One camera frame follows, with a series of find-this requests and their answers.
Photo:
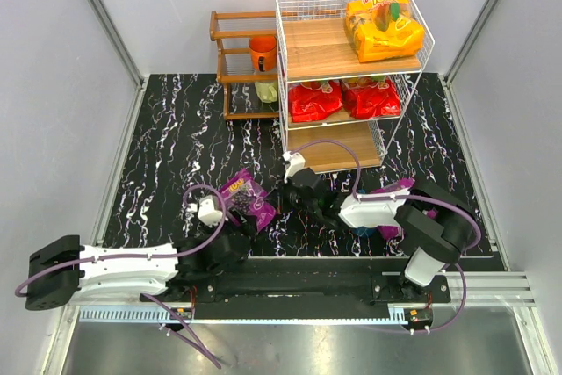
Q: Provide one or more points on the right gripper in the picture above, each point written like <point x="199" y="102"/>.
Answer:
<point x="301" y="186"/>

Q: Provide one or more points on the white wire wooden shelf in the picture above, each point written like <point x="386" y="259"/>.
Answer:
<point x="344" y="77"/>

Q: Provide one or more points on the small red candy bag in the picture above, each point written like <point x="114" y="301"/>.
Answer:
<point x="369" y="97"/>

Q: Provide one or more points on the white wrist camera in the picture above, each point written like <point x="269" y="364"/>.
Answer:
<point x="293" y="162"/>
<point x="207" y="211"/>

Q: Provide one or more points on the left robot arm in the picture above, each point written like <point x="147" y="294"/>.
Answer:
<point x="65" y="269"/>

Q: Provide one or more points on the yellow mango candy bag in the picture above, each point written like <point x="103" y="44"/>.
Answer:
<point x="383" y="29"/>

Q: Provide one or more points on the brown wooden rack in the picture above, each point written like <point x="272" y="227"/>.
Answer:
<point x="234" y="65"/>

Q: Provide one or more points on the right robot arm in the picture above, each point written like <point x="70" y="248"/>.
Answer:
<point x="460" y="233"/>

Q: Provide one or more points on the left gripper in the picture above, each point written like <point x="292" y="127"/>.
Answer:
<point x="245" y="226"/>

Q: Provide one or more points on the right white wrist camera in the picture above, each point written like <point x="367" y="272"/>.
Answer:
<point x="293" y="162"/>

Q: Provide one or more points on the blue white cup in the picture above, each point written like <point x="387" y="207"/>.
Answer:
<point x="364" y="232"/>

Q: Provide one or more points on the light green mug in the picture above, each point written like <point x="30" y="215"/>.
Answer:
<point x="267" y="91"/>

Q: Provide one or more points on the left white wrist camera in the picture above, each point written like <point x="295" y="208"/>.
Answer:
<point x="207" y="211"/>

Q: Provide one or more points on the purple candy bag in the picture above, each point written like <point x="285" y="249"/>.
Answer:
<point x="404" y="204"/>
<point x="244" y="195"/>

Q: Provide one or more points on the large red candy bag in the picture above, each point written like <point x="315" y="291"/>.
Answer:
<point x="314" y="101"/>

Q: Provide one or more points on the orange mug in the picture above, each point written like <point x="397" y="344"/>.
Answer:
<point x="263" y="53"/>

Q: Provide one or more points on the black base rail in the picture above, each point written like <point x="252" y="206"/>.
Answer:
<point x="304" y="288"/>

